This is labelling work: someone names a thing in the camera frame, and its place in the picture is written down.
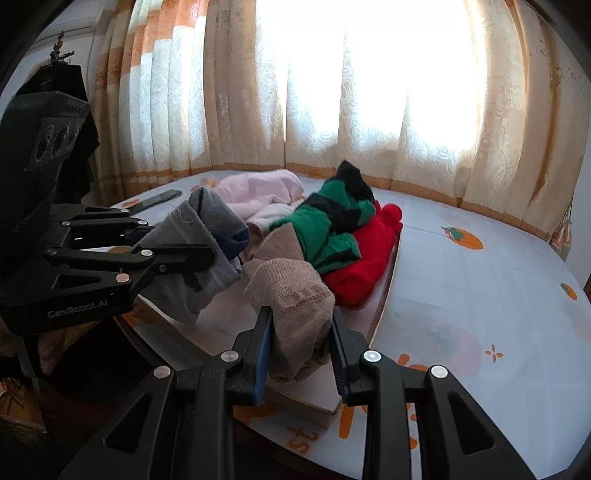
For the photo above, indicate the bright red underwear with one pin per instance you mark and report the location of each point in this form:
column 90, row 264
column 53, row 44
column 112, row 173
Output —
column 364, row 267

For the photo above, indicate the printed cardboard box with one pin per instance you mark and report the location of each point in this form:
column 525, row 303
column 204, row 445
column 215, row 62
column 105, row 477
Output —
column 18, row 406

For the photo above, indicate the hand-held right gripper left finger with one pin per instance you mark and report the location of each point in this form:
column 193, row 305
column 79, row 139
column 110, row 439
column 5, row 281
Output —
column 264, row 350

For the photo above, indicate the white board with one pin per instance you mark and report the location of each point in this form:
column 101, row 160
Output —
column 221, row 325

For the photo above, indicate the cream and orange curtain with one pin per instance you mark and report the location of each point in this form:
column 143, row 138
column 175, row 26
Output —
column 369, row 92

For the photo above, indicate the tan beige sock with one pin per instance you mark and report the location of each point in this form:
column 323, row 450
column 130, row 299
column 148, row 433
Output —
column 291, row 300

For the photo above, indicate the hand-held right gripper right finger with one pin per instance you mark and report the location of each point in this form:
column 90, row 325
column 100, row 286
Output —
column 339, row 355

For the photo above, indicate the black hanging clothing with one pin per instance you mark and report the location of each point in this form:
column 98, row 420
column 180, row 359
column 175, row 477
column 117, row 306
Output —
column 87, row 152

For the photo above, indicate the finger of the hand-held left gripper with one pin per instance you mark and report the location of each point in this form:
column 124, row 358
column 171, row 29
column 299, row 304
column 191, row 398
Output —
column 180, row 258
column 106, row 221

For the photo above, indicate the green black striped underwear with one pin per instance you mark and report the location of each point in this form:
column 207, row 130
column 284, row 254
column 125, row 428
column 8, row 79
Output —
column 323, row 230

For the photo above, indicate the pink underwear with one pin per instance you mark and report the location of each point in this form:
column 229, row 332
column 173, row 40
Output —
column 263, row 189

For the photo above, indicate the black smartphone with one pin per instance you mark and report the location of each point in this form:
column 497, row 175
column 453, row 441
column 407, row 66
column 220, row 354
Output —
column 157, row 199

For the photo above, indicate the grey sock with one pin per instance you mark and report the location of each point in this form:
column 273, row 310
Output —
column 198, row 230

